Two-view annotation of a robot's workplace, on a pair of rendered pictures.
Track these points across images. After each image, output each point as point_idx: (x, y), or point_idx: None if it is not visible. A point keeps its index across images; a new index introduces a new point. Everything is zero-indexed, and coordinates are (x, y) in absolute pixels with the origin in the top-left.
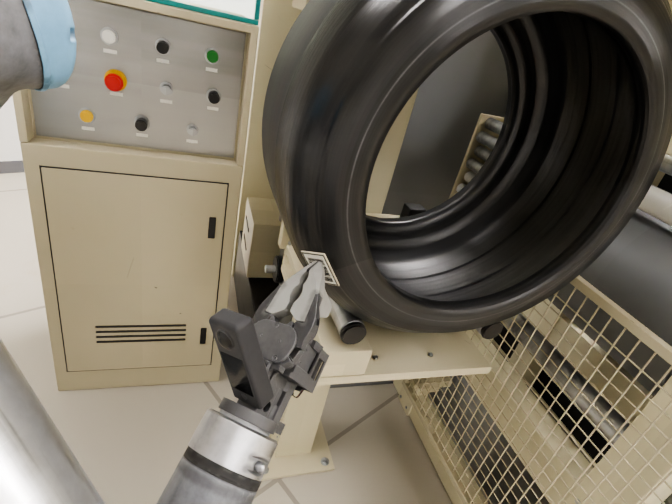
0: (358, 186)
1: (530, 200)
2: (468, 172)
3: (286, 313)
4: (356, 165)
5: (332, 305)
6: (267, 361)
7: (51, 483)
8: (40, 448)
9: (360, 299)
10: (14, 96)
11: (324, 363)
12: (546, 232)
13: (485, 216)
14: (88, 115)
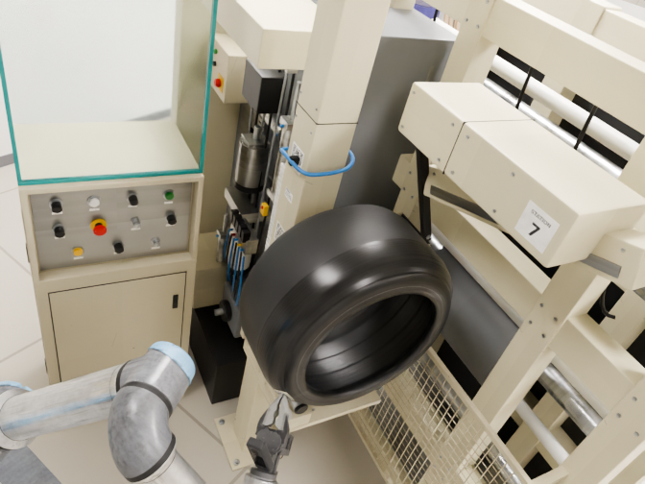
0: (301, 371)
1: (398, 300)
2: None
3: (273, 423)
4: (299, 365)
5: None
6: (269, 450)
7: None
8: None
9: (304, 402)
10: (31, 256)
11: (292, 441)
12: (406, 325)
13: (373, 305)
14: (80, 252)
